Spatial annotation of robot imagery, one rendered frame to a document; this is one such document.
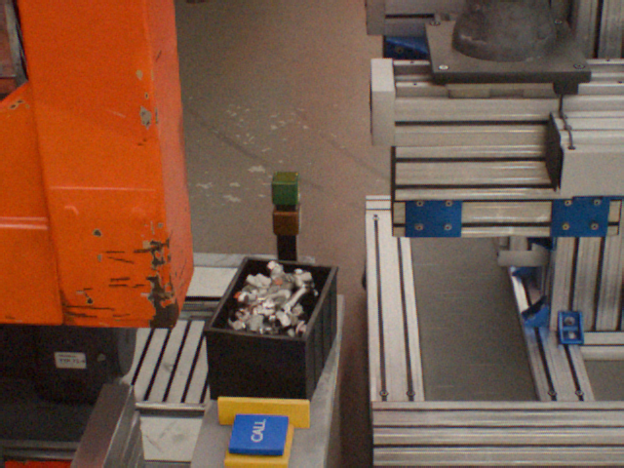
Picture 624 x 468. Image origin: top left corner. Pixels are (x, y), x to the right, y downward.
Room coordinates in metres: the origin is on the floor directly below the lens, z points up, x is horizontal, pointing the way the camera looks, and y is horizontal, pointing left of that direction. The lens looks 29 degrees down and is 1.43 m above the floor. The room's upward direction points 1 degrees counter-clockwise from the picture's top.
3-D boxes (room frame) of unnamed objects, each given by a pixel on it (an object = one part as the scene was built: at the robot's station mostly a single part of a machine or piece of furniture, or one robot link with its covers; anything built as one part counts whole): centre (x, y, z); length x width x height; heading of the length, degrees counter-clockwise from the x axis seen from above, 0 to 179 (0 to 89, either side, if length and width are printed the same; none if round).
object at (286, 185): (1.58, 0.04, 0.64); 0.04 x 0.04 x 0.04; 84
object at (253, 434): (1.21, 0.07, 0.47); 0.07 x 0.07 x 0.02; 84
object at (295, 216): (1.58, 0.04, 0.59); 0.04 x 0.04 x 0.04; 84
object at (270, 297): (1.40, 0.06, 0.51); 0.20 x 0.14 x 0.13; 166
